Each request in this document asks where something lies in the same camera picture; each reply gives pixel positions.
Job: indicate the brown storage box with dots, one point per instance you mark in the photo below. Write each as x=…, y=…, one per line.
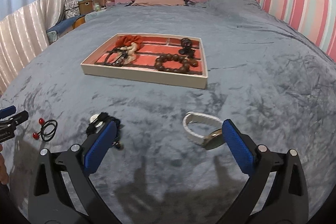
x=85, y=7

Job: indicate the black hair tie red beads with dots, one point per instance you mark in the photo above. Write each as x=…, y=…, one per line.
x=47, y=131

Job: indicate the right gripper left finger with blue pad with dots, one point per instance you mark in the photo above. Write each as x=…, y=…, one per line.
x=49, y=200

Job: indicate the grey plush bed blanket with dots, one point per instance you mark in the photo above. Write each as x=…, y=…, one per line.
x=270, y=80

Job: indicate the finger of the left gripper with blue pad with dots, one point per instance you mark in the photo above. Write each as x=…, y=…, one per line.
x=7, y=112
x=19, y=118

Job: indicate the cream scrunchie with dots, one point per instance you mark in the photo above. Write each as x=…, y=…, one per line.
x=130, y=53

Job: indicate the white striped curtain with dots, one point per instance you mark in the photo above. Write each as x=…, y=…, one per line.
x=23, y=36

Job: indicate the orange scrunchie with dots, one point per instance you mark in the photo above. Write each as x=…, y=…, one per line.
x=127, y=40

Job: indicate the white strap gold watch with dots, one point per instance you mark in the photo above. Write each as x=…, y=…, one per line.
x=203, y=129

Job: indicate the blue folded cloth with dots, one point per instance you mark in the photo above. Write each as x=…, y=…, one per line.
x=63, y=27

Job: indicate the tan small pillow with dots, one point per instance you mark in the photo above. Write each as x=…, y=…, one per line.
x=158, y=3

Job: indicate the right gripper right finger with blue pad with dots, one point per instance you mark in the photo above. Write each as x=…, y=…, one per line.
x=276, y=190

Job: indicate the person's left hand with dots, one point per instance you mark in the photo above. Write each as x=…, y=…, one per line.
x=4, y=177

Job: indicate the black beaded bracelet white charm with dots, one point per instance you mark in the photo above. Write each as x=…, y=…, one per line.
x=97, y=120

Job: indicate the white tray red lining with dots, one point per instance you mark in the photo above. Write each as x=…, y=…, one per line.
x=157, y=61

